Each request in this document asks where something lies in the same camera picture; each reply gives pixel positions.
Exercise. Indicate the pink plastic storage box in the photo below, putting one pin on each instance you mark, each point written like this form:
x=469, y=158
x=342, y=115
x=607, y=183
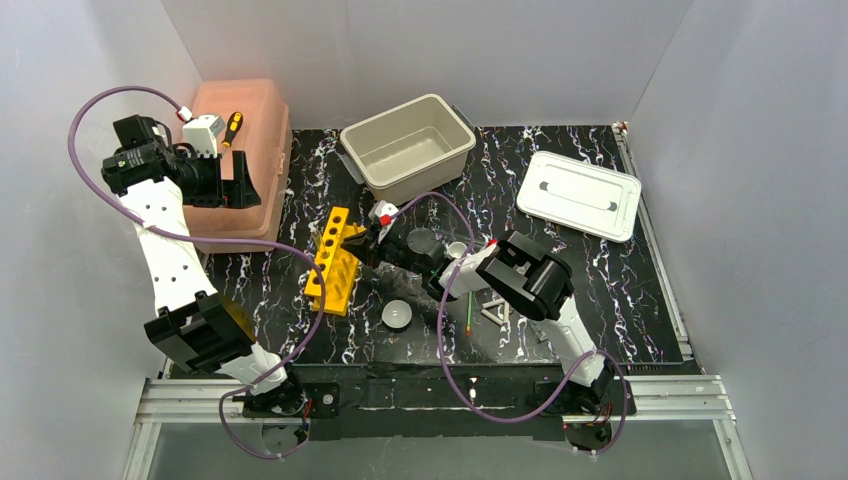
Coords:
x=266, y=139

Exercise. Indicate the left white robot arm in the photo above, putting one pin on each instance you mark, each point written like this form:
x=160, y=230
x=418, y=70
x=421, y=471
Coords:
x=195, y=326

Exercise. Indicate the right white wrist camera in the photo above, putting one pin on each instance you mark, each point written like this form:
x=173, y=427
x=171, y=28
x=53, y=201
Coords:
x=382, y=213

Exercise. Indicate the yellow test tube rack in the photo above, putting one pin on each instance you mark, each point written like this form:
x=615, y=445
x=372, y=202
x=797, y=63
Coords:
x=338, y=267

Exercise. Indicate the aluminium frame rail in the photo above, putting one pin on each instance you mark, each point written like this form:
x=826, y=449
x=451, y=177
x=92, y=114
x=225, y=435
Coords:
x=357, y=401

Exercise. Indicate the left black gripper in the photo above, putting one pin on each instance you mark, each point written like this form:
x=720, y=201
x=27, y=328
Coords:
x=228, y=182

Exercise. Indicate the small white crucible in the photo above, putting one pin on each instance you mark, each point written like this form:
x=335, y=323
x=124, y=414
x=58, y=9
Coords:
x=457, y=250

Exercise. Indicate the white ceramic evaporating dish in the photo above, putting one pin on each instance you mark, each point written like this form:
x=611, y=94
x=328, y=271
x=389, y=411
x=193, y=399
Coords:
x=396, y=315

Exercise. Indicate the white bin lid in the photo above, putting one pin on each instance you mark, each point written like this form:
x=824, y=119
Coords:
x=591, y=199

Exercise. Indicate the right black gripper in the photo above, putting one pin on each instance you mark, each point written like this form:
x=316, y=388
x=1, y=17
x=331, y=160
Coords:
x=373, y=244

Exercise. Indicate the right yellow black screwdriver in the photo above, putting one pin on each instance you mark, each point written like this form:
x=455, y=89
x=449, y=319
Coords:
x=232, y=128

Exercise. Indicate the beige plastic bin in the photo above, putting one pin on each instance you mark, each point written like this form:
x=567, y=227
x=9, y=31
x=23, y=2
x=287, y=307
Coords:
x=410, y=149

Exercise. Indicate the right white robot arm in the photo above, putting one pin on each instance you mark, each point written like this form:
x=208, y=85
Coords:
x=532, y=280

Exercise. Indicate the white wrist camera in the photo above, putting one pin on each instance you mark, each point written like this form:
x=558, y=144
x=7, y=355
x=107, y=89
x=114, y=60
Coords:
x=382, y=213
x=202, y=132

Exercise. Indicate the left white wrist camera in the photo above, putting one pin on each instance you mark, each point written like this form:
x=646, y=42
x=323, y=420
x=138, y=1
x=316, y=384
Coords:
x=202, y=132

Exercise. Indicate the white clay triangle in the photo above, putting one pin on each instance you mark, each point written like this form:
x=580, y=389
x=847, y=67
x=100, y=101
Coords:
x=497, y=311

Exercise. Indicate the round glass flask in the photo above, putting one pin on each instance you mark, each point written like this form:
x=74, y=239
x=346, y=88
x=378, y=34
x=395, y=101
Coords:
x=394, y=281

